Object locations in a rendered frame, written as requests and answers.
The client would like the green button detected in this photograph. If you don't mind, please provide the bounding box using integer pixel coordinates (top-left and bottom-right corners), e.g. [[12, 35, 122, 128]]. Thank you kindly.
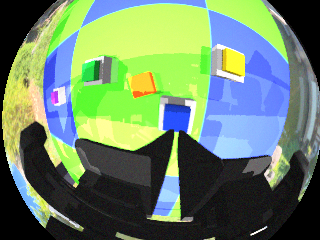
[[81, 56, 112, 87]]

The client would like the orange block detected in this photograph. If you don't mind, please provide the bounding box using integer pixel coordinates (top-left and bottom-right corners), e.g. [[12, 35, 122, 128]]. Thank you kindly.
[[128, 71, 157, 99]]

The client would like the blue button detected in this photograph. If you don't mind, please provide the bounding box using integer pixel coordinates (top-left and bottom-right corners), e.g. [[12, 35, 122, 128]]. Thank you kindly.
[[159, 95, 196, 135]]

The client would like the yellow button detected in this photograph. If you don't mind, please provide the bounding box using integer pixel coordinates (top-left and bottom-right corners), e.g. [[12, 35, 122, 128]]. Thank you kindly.
[[211, 44, 245, 83]]

